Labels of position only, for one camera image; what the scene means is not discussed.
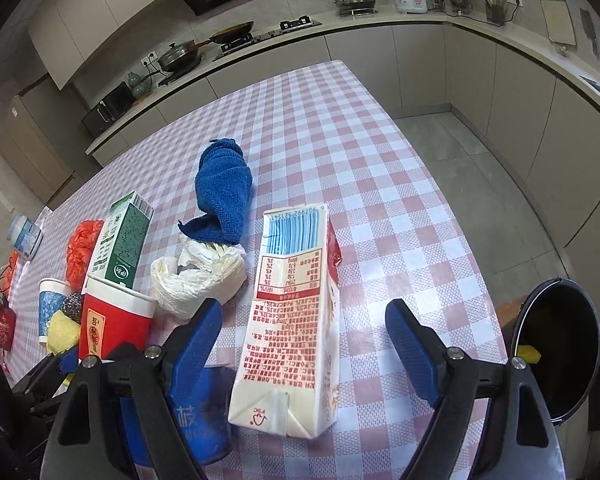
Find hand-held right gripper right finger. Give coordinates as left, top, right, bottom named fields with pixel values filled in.
left=384, top=298, right=564, bottom=480

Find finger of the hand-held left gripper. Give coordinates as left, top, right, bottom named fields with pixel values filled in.
left=10, top=347, right=83, bottom=416

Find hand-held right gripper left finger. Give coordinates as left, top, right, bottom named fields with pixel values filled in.
left=40, top=298, right=224, bottom=480

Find yellow sponge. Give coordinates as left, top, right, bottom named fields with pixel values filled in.
left=46, top=311, right=82, bottom=355

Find white and blue paper cup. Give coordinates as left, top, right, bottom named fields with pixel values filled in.
left=37, top=278, right=71, bottom=345

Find red paper cup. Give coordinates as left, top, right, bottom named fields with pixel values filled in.
left=77, top=274, right=157, bottom=361

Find red and white milk carton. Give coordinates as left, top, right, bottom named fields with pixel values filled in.
left=227, top=205, right=345, bottom=440

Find green milk carton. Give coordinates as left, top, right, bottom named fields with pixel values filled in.
left=82, top=192, right=155, bottom=293

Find black round trash bin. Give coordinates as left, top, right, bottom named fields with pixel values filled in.
left=511, top=276, right=600, bottom=427

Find steel wool scrubber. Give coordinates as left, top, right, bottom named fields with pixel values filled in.
left=61, top=293, right=85, bottom=322

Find crumpled white tissue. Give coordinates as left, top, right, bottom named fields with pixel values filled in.
left=150, top=236, right=247, bottom=322

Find red flat object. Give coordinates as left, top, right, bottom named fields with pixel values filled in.
left=0, top=300, right=17, bottom=352

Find white plastic jar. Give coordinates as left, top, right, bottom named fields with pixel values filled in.
left=6, top=214, right=44, bottom=262

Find blue cloth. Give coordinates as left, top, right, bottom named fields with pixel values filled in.
left=177, top=136, right=254, bottom=247

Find pink checkered tablecloth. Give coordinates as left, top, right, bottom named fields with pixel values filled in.
left=2, top=60, right=523, bottom=480

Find brown wooden cabinet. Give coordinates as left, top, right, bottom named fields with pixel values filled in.
left=0, top=94, right=76, bottom=206

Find black microwave oven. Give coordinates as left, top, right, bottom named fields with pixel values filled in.
left=81, top=81, right=135, bottom=136

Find beige kitchen counter cabinets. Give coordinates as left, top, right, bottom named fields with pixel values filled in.
left=85, top=12, right=600, bottom=281

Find black wok with lid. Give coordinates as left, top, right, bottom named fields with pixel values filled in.
left=157, top=40, right=216, bottom=72

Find black frying pan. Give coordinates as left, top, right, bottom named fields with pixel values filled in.
left=200, top=21, right=255, bottom=45

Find black gas stove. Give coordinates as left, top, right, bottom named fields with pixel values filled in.
left=212, top=19, right=323, bottom=56

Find dark utensil holder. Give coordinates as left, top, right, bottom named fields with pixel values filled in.
left=483, top=0, right=517, bottom=25

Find pale cutting board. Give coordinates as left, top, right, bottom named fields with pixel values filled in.
left=538, top=0, right=578, bottom=47

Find steel cleaver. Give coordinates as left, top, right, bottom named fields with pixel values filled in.
left=580, top=8, right=600, bottom=56

